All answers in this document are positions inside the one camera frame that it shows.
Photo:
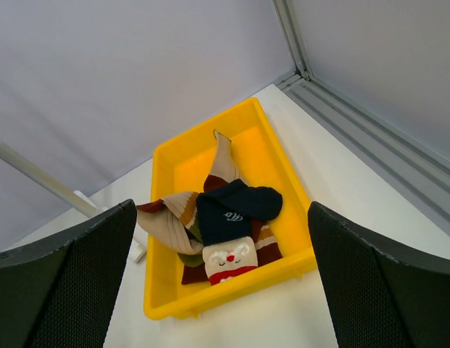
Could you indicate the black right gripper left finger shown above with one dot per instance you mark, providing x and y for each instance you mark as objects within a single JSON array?
[{"x": 60, "y": 291}]

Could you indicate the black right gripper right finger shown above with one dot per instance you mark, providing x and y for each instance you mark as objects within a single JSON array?
[{"x": 380, "y": 292}]

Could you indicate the navy santa sock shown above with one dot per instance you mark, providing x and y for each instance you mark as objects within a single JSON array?
[{"x": 227, "y": 218}]

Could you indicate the beige maroon striped sock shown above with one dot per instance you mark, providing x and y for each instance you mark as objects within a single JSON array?
[{"x": 222, "y": 172}]

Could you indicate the yellow plastic tray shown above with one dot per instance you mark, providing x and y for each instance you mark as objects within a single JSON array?
[{"x": 183, "y": 164}]

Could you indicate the aluminium rail frame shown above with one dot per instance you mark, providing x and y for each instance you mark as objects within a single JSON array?
[{"x": 418, "y": 173}]

